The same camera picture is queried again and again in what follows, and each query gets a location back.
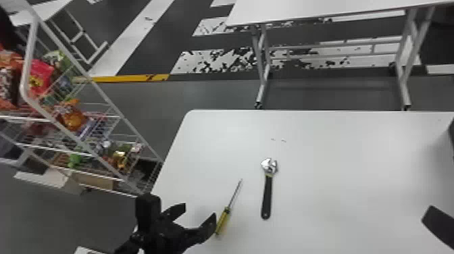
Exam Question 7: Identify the white wire rack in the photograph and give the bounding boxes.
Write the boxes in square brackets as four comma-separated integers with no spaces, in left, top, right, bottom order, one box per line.
[0,0,165,198]

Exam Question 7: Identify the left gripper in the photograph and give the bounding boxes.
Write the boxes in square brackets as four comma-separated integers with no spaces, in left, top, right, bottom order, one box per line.
[129,202,218,254]

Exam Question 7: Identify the orange snack packet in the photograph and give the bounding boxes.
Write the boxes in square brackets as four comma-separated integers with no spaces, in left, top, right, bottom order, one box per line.
[55,99,89,133]

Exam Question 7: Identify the white side table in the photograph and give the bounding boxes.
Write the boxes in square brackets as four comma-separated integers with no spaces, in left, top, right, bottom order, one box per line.
[8,0,109,66]
[224,0,454,111]

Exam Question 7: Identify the black handled adjustable wrench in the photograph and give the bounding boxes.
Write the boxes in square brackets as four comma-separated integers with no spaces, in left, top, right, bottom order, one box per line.
[259,157,279,220]

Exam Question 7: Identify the yellow handled screwdriver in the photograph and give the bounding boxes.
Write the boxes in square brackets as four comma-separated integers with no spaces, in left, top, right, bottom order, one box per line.
[213,178,244,236]

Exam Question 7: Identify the green bottle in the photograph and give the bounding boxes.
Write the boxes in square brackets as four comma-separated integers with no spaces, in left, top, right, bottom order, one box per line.
[67,153,85,170]

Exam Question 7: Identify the red snack packet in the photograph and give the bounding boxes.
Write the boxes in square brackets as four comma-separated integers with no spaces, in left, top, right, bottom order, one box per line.
[28,58,56,99]
[0,49,24,111]

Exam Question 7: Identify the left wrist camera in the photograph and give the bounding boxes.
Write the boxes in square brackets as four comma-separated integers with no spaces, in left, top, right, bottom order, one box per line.
[134,193,163,233]

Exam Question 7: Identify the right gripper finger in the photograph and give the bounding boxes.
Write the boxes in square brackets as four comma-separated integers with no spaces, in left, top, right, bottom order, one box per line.
[421,204,454,250]

